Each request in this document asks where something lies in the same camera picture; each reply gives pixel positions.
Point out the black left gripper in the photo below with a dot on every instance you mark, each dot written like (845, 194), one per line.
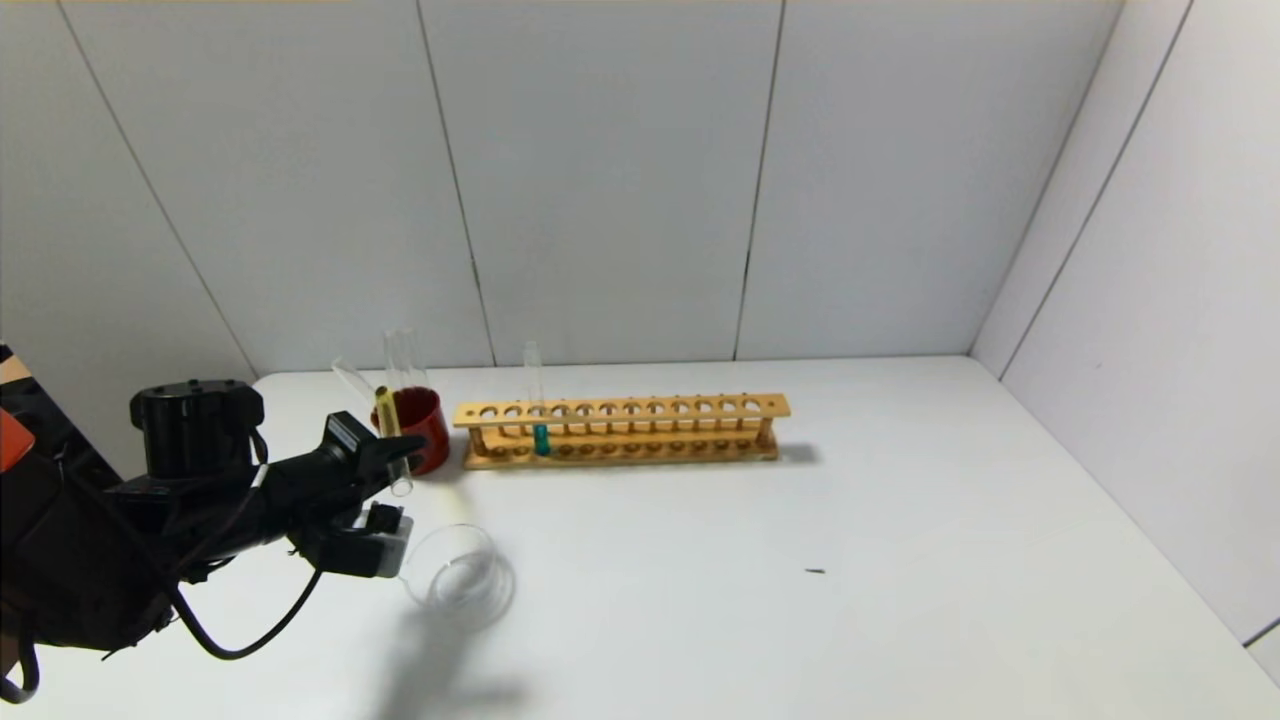
(347, 443)

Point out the test tube with yellow pigment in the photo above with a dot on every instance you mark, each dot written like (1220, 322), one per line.
(388, 415)

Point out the test tube with blue pigment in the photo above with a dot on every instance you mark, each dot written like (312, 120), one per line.
(541, 438)

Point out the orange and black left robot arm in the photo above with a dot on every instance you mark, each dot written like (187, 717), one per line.
(195, 425)

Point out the wooden test tube rack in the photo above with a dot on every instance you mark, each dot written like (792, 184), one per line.
(620, 411)

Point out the dark red cup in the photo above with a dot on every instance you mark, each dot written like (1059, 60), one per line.
(428, 430)

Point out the clear glass beaker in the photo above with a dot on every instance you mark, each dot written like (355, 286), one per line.
(462, 585)

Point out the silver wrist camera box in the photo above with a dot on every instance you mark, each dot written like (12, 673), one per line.
(350, 548)

